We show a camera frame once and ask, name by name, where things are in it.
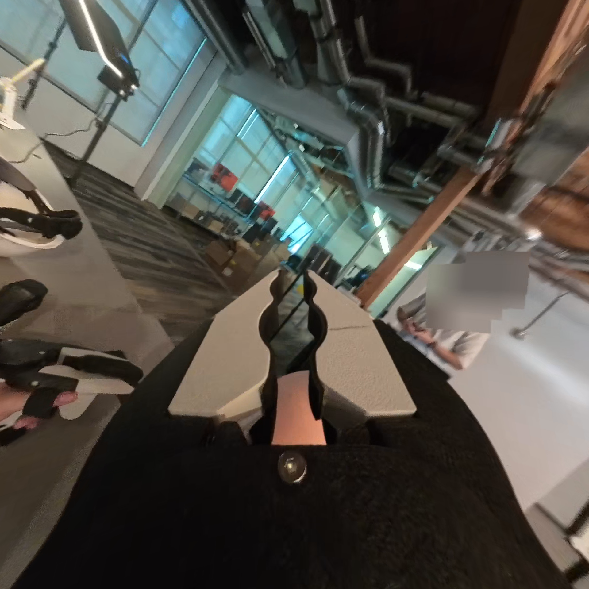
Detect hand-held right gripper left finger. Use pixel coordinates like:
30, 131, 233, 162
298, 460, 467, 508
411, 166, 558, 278
167, 270, 283, 427

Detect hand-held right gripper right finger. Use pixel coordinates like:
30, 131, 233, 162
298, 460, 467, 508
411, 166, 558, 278
304, 270, 418, 434

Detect pink round dish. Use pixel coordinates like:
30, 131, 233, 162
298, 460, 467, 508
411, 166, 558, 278
271, 372, 328, 445

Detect person's left hand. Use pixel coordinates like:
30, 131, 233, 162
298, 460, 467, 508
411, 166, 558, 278
0, 382, 77, 431

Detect black glossy pouch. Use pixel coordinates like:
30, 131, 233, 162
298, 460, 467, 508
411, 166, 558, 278
0, 280, 49, 325

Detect stack of cardboard boxes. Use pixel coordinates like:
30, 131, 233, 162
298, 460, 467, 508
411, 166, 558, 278
202, 237, 281, 278

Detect wooden beam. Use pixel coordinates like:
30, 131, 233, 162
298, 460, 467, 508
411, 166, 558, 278
356, 166, 484, 318

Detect metal shelf racks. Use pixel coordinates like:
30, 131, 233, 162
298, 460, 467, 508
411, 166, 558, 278
168, 156, 295, 240

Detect metal ceiling ducts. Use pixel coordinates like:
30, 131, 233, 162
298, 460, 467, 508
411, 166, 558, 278
184, 0, 488, 194

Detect black studio light stand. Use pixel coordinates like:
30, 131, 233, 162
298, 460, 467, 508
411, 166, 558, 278
28, 0, 140, 185

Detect black padded strap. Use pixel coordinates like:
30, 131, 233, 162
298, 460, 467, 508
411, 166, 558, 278
0, 207, 83, 240

